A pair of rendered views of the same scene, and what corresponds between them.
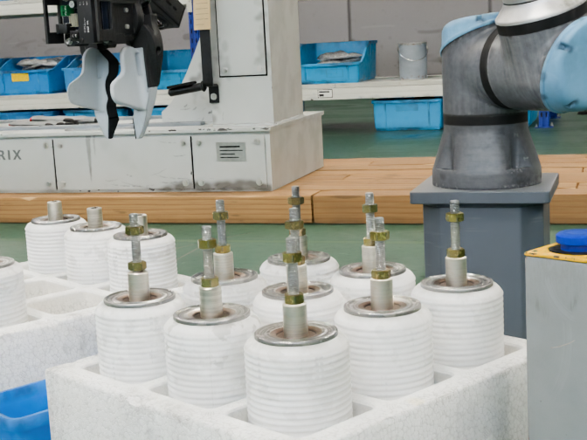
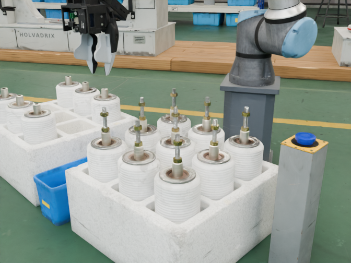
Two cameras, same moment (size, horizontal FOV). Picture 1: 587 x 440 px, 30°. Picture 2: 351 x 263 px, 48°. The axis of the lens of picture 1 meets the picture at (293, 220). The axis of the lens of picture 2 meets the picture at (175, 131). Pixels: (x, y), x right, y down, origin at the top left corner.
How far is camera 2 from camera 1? 0.27 m
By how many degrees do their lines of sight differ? 12
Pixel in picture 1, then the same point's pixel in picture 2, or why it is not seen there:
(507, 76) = (267, 40)
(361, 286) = (202, 138)
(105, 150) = not seen: hidden behind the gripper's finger
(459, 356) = (244, 174)
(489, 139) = (255, 64)
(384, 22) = not seen: outside the picture
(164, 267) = (115, 111)
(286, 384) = (173, 200)
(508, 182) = (261, 83)
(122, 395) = (99, 189)
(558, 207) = not seen: hidden behind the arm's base
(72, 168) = (75, 43)
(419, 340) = (230, 173)
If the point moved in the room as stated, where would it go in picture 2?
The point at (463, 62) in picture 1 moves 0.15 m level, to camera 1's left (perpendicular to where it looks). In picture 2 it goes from (247, 31) to (198, 31)
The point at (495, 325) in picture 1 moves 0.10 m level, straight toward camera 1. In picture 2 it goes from (259, 161) to (262, 181)
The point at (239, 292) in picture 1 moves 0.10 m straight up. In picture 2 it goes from (149, 139) to (148, 100)
